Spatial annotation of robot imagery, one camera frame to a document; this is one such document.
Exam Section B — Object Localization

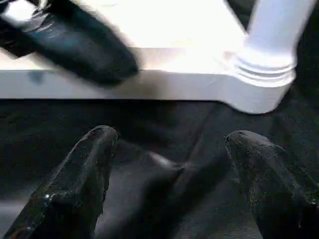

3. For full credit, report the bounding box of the black work mat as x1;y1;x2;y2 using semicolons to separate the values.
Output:
0;0;319;239

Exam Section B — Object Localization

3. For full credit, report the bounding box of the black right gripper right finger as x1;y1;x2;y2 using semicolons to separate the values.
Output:
224;130;319;239

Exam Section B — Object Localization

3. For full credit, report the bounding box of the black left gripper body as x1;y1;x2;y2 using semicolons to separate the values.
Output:
0;0;53;58

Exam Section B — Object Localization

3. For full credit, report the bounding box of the white plastic table top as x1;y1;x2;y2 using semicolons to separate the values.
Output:
0;0;298;115

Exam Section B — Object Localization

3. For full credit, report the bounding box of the white plastic table leg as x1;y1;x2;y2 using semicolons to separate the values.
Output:
233;0;319;89

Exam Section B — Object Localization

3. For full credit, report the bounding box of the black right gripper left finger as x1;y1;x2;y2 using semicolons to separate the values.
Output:
2;125;120;239

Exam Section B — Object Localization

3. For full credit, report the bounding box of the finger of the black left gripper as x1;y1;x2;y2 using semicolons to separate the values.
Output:
22;0;140;86

